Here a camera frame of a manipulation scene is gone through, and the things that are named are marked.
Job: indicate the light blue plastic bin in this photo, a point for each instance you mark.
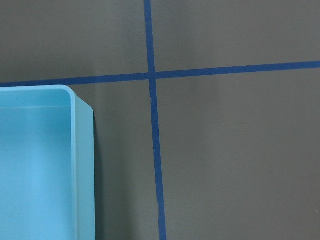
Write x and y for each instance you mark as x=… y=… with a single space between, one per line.
x=47 y=176

